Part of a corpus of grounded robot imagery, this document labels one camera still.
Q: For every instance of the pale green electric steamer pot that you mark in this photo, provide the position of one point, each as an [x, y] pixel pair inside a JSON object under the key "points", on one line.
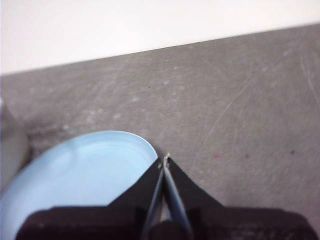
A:
{"points": [[12, 145]]}

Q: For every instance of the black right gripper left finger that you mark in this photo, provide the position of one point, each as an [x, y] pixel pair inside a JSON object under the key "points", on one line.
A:
{"points": [[100, 222]]}

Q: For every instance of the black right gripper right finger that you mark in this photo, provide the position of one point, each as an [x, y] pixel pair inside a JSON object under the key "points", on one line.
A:
{"points": [[225, 222]]}

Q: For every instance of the light blue round plate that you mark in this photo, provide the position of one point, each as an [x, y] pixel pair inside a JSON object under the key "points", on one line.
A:
{"points": [[75, 170]]}

